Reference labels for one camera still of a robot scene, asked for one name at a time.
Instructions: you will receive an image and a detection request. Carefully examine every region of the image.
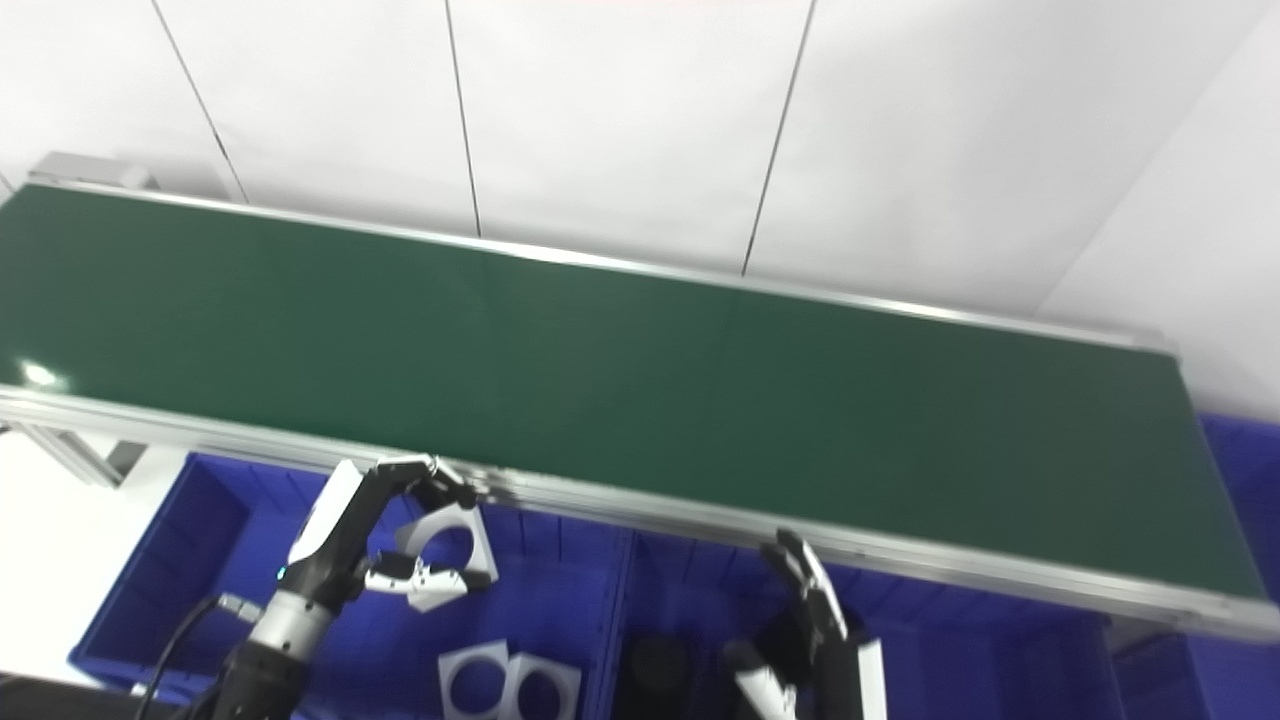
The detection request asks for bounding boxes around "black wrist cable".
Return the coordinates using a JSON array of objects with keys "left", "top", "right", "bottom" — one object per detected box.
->
[{"left": 130, "top": 594, "right": 267, "bottom": 720}]

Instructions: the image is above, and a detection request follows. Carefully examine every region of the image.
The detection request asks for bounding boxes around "aluminium conveyor leg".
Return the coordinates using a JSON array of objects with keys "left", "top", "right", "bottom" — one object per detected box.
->
[{"left": 8, "top": 424, "right": 148, "bottom": 490}]

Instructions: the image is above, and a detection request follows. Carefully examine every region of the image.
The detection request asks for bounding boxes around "blue bin with black cylinders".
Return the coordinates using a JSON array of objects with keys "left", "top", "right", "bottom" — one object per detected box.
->
[{"left": 600, "top": 528, "right": 1133, "bottom": 720}]

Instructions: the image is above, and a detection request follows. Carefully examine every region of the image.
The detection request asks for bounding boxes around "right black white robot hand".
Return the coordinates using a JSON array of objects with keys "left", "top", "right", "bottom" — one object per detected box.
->
[{"left": 721, "top": 530, "right": 889, "bottom": 720}]

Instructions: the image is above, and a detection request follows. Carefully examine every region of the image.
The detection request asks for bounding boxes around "white square part round hole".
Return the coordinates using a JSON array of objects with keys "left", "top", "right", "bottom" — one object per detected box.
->
[
  {"left": 499, "top": 652, "right": 583, "bottom": 720},
  {"left": 437, "top": 640, "right": 514, "bottom": 720},
  {"left": 394, "top": 500, "right": 500, "bottom": 585}
]

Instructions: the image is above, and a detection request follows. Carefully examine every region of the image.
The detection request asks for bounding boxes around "green conveyor belt aluminium frame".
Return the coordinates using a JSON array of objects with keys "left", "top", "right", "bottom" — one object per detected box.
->
[{"left": 0, "top": 180, "right": 1280, "bottom": 643}]

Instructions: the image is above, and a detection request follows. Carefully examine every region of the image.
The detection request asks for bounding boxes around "empty blue plastic bin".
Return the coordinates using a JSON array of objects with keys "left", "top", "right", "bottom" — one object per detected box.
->
[{"left": 1100, "top": 412, "right": 1280, "bottom": 720}]

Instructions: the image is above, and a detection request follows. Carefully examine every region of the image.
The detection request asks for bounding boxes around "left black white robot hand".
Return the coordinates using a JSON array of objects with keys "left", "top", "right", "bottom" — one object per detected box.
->
[{"left": 275, "top": 455, "right": 496, "bottom": 614}]

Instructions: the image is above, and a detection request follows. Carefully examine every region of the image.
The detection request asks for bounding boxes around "blue bin with white parts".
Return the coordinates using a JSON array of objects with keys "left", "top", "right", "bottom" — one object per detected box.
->
[{"left": 68, "top": 452, "right": 637, "bottom": 720}]

